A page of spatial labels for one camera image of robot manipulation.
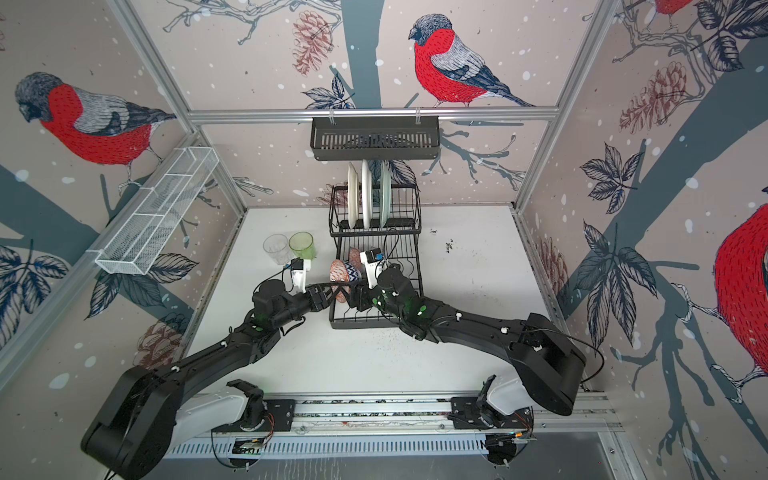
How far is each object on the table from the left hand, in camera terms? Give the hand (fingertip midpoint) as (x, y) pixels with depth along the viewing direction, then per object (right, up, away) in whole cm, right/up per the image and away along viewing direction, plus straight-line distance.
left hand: (337, 287), depth 79 cm
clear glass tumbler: (-27, +10, +26) cm, 39 cm away
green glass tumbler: (-16, +11, +22) cm, 30 cm away
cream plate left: (+5, +25, -2) cm, 25 cm away
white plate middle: (+8, +25, -3) cm, 27 cm away
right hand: (+2, +1, -2) cm, 3 cm away
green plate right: (+13, +25, -3) cm, 29 cm away
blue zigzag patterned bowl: (+5, +4, -5) cm, 8 cm away
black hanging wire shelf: (+9, +50, +28) cm, 58 cm away
